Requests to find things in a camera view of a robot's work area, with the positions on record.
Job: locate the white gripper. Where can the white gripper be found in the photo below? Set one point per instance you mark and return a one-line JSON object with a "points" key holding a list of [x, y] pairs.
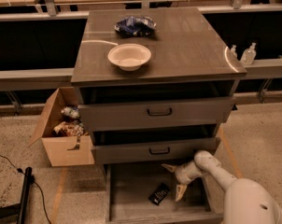
{"points": [[184, 174]]}

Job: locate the black rxbar chocolate bar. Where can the black rxbar chocolate bar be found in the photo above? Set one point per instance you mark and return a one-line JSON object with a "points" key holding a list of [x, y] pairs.
{"points": [[159, 194]]}

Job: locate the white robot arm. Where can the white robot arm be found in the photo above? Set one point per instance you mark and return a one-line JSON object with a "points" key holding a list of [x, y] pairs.
{"points": [[245, 201]]}

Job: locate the grey bottom drawer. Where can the grey bottom drawer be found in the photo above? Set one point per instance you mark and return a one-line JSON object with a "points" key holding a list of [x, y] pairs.
{"points": [[128, 186]]}

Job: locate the grey drawer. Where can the grey drawer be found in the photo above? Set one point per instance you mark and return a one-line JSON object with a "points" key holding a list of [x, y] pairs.
{"points": [[153, 151], [128, 186], [155, 114]]}

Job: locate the grey middle drawer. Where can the grey middle drawer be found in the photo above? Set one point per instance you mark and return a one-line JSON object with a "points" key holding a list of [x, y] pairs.
{"points": [[153, 151]]}

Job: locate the grey top drawer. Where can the grey top drawer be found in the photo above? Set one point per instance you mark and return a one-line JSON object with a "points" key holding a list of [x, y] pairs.
{"points": [[155, 114]]}

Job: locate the grey drawer cabinet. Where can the grey drawer cabinet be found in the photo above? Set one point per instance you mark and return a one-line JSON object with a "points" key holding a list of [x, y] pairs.
{"points": [[188, 61]]}

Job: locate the brown snack bags in box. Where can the brown snack bags in box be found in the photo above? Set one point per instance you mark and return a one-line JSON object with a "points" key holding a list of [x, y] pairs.
{"points": [[70, 128]]}

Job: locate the cardboard box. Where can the cardboard box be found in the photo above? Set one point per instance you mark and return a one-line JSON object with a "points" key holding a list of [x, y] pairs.
{"points": [[62, 150]]}

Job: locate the silver snack bag in box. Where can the silver snack bag in box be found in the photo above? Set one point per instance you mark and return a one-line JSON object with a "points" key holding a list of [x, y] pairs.
{"points": [[71, 112]]}

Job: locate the white paper bowl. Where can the white paper bowl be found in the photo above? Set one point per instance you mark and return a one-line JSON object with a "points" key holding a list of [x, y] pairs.
{"points": [[129, 57]]}

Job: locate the clear sanitizer bottle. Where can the clear sanitizer bottle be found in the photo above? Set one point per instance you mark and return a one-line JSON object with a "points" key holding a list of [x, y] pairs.
{"points": [[249, 54]]}

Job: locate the black stand leg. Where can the black stand leg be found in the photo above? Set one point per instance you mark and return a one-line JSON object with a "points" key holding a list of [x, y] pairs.
{"points": [[19, 209]]}

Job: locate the blue crumpled chip bag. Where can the blue crumpled chip bag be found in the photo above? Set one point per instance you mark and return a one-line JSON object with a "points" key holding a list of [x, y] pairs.
{"points": [[135, 26]]}

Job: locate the grey metal rail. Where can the grey metal rail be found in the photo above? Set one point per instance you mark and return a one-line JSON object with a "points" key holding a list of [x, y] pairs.
{"points": [[46, 79]]}

